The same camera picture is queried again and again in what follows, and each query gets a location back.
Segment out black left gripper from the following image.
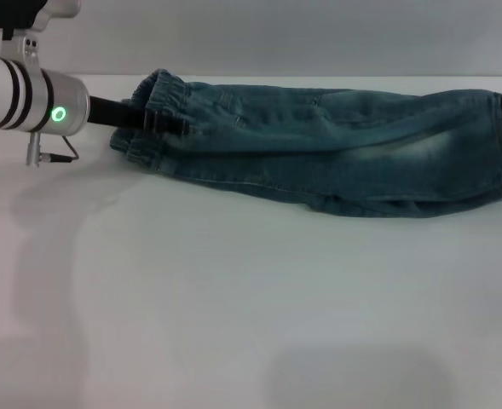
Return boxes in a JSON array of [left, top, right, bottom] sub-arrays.
[[86, 95, 190, 137]]

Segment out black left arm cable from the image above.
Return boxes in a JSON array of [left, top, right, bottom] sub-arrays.
[[40, 135, 80, 165]]

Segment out white tablecloth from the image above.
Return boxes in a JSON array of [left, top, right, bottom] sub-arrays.
[[0, 72, 502, 409]]

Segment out blue denim shorts with cartoon print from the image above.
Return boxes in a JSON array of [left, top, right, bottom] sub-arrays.
[[108, 67, 502, 219]]

